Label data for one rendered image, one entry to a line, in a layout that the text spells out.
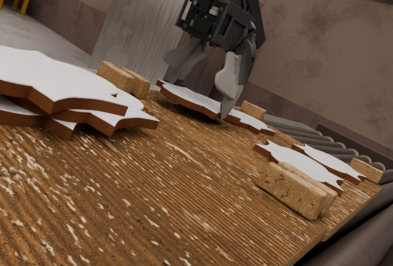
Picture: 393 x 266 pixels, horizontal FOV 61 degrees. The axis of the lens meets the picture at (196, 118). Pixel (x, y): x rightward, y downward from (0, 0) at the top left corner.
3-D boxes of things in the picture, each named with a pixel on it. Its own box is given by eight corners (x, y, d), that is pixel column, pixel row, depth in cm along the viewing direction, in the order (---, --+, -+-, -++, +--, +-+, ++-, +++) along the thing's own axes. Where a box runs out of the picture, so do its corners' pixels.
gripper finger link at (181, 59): (141, 69, 51) (180, 25, 47) (167, 76, 55) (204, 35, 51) (150, 85, 49) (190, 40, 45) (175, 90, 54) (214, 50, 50)
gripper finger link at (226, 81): (202, 116, 44) (204, 47, 44) (225, 118, 48) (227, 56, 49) (222, 117, 42) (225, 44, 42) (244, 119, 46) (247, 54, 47)
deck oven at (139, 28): (202, 135, 447) (262, 4, 411) (142, 128, 361) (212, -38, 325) (140, 93, 532) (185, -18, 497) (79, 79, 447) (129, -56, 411)
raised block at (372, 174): (345, 168, 65) (352, 156, 64) (347, 168, 66) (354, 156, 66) (376, 185, 62) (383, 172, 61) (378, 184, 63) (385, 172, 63)
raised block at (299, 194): (252, 185, 31) (265, 159, 30) (260, 183, 33) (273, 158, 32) (310, 224, 28) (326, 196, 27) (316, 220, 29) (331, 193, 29)
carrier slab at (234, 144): (102, 88, 48) (106, 78, 48) (235, 114, 82) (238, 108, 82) (323, 243, 29) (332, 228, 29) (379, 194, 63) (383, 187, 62)
